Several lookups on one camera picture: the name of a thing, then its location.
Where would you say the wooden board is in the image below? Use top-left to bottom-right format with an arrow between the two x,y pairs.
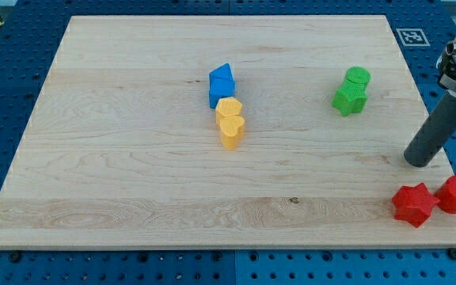
0,15 -> 456,250

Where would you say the green cylinder block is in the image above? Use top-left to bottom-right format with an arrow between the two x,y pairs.
345,66 -> 371,90

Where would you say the yellow heart block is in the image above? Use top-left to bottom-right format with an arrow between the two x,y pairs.
219,116 -> 245,150

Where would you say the green star block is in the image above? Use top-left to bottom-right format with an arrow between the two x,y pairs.
332,79 -> 367,116

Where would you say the blue cube block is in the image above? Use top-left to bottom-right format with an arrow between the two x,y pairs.
208,78 -> 235,108

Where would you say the yellow pentagon block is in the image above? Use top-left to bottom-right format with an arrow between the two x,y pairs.
215,97 -> 243,125

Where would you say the red star block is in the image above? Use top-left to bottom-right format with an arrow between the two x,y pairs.
391,183 -> 440,228

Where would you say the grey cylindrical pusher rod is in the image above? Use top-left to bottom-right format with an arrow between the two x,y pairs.
404,91 -> 456,167

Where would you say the white fiducial marker tag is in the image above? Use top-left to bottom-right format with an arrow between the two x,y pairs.
396,28 -> 430,47

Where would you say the blue triangle block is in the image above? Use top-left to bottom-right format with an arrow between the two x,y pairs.
209,63 -> 234,81

